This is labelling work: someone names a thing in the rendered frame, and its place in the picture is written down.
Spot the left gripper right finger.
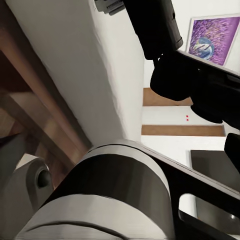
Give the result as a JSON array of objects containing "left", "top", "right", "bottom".
[{"left": 224, "top": 132, "right": 240, "bottom": 172}]

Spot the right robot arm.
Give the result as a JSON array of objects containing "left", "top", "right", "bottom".
[{"left": 94, "top": 0, "right": 240, "bottom": 130}]

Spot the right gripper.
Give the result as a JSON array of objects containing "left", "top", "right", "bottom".
[{"left": 123, "top": 0, "right": 176, "bottom": 36}]

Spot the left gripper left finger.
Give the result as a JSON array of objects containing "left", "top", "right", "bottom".
[{"left": 0, "top": 132, "right": 26, "bottom": 193}]

